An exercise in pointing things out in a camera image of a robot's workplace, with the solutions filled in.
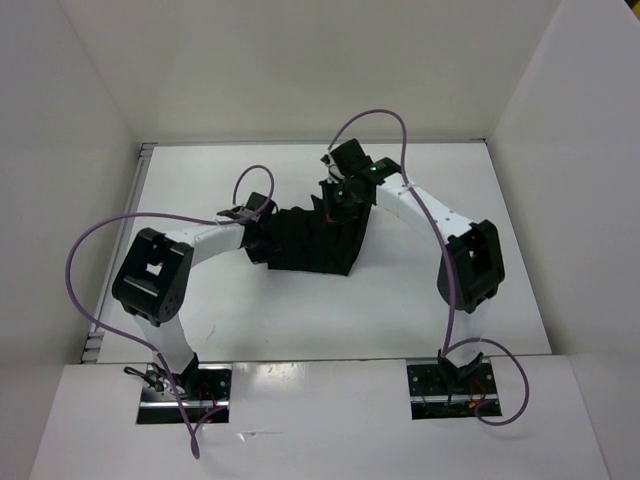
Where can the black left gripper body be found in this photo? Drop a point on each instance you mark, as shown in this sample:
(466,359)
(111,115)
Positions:
(264,248)

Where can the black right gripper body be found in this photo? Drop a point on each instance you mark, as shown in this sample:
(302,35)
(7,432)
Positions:
(340,201)

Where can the black pleated skirt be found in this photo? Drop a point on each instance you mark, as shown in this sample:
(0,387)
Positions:
(309,242)

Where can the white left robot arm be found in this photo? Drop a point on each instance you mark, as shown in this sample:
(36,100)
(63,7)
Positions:
(153,278)

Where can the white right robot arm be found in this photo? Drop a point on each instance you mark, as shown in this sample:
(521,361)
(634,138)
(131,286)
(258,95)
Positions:
(471,266)

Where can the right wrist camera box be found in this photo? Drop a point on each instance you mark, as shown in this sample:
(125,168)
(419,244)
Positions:
(350,160)

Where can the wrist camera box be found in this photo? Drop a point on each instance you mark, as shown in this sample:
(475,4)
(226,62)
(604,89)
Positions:
(350,160)
(256,207)

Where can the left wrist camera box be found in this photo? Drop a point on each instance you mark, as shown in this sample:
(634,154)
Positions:
(256,207)

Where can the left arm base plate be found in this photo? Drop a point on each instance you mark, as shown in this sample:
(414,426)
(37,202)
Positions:
(205,398)

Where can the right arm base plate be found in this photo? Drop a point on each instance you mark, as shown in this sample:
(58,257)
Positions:
(432,397)

